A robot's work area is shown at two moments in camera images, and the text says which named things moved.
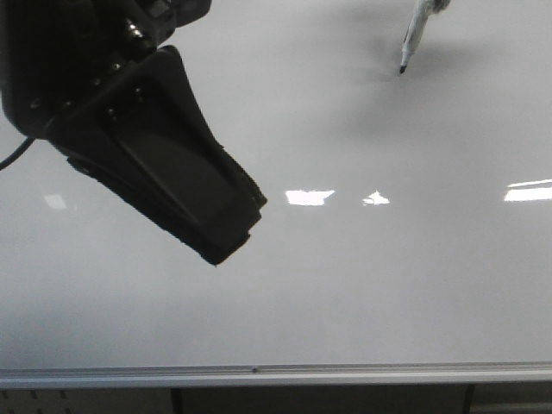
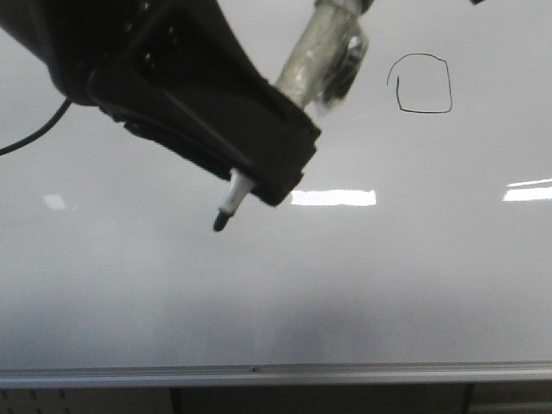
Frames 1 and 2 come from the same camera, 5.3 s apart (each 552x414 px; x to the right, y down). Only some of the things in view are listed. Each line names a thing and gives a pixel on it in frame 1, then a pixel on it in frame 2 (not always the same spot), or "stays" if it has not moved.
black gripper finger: (142, 139) → (184, 79)
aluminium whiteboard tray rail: (109, 378) stays
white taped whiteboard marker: (424, 9) → (319, 72)
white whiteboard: (408, 216) stays
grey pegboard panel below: (87, 400) stays
